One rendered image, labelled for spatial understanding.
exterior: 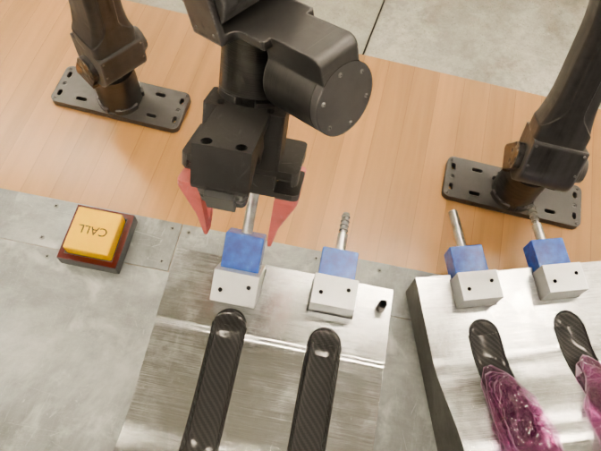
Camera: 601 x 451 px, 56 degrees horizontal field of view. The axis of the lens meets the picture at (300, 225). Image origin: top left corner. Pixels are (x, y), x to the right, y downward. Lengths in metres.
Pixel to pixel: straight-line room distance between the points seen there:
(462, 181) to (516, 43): 1.46
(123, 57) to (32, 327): 0.36
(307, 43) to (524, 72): 1.83
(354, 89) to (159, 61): 0.59
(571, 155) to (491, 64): 1.44
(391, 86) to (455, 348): 0.44
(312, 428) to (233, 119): 0.35
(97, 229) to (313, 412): 0.36
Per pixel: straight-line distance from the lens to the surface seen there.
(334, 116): 0.41
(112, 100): 0.88
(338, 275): 0.66
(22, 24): 1.08
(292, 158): 0.50
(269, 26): 0.42
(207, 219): 0.55
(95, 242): 0.77
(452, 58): 2.15
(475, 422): 0.67
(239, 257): 0.63
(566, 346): 0.77
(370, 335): 0.65
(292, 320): 0.65
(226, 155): 0.40
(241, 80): 0.46
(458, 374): 0.70
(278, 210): 0.50
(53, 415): 0.76
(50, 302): 0.80
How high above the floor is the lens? 1.51
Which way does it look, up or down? 64 degrees down
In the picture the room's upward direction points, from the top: 7 degrees clockwise
